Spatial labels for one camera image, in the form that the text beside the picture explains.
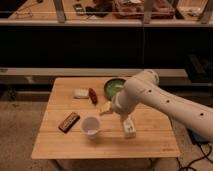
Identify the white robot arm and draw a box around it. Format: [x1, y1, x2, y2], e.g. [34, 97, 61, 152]
[100, 69, 213, 142]

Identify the green ceramic bowl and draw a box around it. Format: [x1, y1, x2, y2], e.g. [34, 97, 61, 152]
[104, 78, 125, 100]

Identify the red-brown sausage snack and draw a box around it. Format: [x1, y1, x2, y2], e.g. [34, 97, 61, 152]
[89, 88, 98, 105]

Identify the white wrapped soap block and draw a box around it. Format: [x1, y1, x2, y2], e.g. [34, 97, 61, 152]
[73, 89, 89, 99]

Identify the white squeeze bottle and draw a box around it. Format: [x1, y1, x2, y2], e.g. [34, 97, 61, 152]
[123, 117, 136, 138]

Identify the wooden table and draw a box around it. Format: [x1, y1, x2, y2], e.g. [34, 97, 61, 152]
[32, 77, 180, 160]

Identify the brown chocolate bar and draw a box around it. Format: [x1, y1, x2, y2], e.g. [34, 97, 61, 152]
[58, 112, 80, 133]

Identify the wooden shelf workbench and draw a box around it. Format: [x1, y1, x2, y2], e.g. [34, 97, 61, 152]
[0, 0, 213, 27]

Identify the red tray on shelf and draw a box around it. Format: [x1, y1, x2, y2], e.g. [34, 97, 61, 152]
[113, 0, 175, 19]

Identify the black phone on shelf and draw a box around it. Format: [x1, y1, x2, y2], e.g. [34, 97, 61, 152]
[73, 3, 85, 16]

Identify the black floor cable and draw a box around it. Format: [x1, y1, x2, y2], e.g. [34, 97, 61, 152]
[175, 143, 213, 171]

